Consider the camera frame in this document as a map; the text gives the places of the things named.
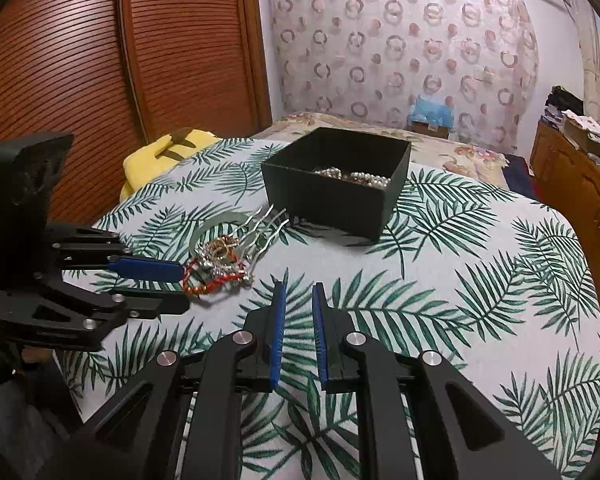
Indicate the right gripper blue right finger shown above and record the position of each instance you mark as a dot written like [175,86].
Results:
[319,307]

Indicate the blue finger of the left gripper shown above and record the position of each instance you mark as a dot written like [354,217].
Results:
[147,303]
[144,269]

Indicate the silver hair comb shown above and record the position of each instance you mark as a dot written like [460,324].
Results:
[258,232]

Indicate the black jewelry box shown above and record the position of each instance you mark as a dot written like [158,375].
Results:
[347,180]

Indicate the circle pattern curtain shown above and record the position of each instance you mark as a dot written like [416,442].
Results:
[368,60]

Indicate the pile of folded clothes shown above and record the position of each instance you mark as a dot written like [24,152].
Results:
[563,111]

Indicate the red beaded jewelry pile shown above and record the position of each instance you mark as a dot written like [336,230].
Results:
[214,264]

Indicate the palm leaf print cloth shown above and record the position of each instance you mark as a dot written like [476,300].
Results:
[495,282]

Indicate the wooden sideboard cabinet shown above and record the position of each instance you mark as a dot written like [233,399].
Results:
[570,182]

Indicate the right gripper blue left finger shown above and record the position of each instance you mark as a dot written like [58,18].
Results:
[278,307]

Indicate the wooden louvered wardrobe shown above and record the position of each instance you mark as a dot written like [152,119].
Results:
[117,74]

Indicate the yellow plush toy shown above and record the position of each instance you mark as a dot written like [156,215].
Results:
[163,154]

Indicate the blue bag on box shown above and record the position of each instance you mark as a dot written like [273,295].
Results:
[430,118]

